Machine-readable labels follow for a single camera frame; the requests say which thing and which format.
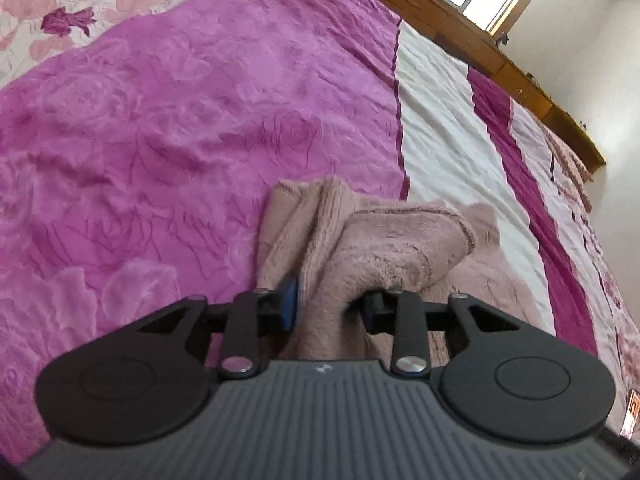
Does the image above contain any pink knitted cardigan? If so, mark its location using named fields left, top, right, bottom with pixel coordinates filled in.
left=255, top=176, right=556, bottom=361

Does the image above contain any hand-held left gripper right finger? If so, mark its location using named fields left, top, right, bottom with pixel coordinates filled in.
left=362, top=289, right=523, bottom=377

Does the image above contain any purple floral blanket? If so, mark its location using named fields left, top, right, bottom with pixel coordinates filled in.
left=0, top=0, right=640, bottom=466

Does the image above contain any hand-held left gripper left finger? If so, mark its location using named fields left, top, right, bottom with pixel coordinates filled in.
left=135, top=276, right=299, bottom=380

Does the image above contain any orange printed packet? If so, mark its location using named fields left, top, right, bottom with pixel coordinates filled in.
left=619, top=389, right=640, bottom=438

